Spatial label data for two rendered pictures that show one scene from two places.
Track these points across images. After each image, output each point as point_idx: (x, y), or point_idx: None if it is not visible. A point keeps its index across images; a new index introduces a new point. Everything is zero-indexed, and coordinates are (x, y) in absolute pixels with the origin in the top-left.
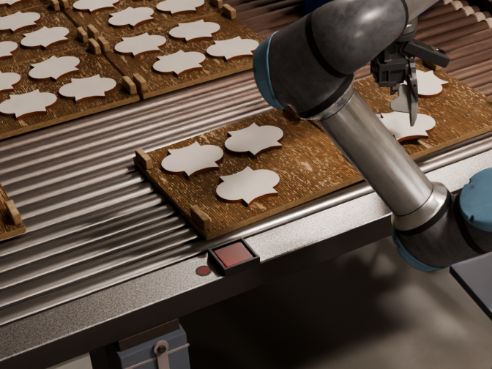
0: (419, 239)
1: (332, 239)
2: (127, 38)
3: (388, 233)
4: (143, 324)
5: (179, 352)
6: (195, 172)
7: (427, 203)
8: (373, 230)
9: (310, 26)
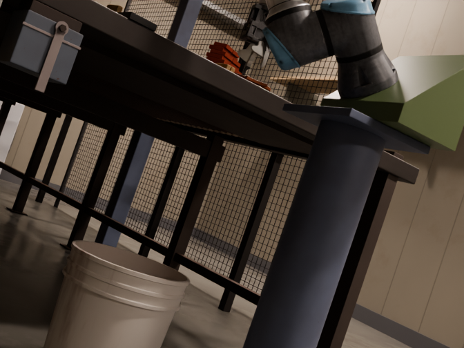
0: (287, 21)
1: (204, 61)
2: None
3: (237, 94)
4: (57, 3)
5: (70, 49)
6: None
7: (298, 0)
8: (230, 81)
9: None
